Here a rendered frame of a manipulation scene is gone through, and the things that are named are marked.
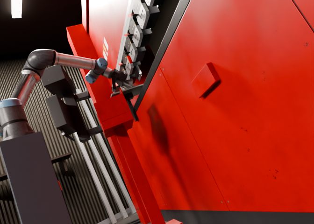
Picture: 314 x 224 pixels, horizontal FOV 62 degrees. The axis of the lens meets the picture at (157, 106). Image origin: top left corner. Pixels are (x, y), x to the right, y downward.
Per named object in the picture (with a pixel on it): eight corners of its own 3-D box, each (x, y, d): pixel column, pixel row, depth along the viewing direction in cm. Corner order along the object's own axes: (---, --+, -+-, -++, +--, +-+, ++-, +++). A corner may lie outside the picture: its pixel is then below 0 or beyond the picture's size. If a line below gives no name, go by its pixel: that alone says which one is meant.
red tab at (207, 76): (198, 98, 100) (190, 82, 101) (203, 96, 100) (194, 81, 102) (215, 81, 86) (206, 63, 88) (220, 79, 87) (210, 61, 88)
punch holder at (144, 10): (141, 30, 160) (131, 9, 164) (154, 27, 163) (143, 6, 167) (146, 14, 146) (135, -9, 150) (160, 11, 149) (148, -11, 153)
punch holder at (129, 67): (128, 75, 214) (121, 59, 218) (138, 73, 217) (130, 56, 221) (131, 66, 201) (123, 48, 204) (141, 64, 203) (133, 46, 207)
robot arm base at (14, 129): (2, 142, 118) (-4, 122, 121) (3, 151, 130) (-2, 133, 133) (38, 132, 127) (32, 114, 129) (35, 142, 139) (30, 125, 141)
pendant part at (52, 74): (75, 146, 324) (53, 87, 344) (94, 137, 328) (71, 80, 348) (62, 139, 275) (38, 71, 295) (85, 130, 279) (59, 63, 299)
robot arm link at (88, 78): (88, 71, 181) (96, 62, 189) (82, 79, 189) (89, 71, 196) (97, 78, 183) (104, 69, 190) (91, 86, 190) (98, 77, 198)
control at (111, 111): (105, 138, 148) (94, 110, 152) (132, 128, 152) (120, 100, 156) (103, 130, 129) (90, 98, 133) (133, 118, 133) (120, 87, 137)
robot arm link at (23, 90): (-9, 122, 130) (31, 49, 163) (-13, 134, 141) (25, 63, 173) (16, 131, 135) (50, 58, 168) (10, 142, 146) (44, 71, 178)
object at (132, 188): (140, 223, 270) (67, 39, 324) (208, 188, 299) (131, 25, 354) (145, 224, 247) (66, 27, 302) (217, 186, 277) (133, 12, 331)
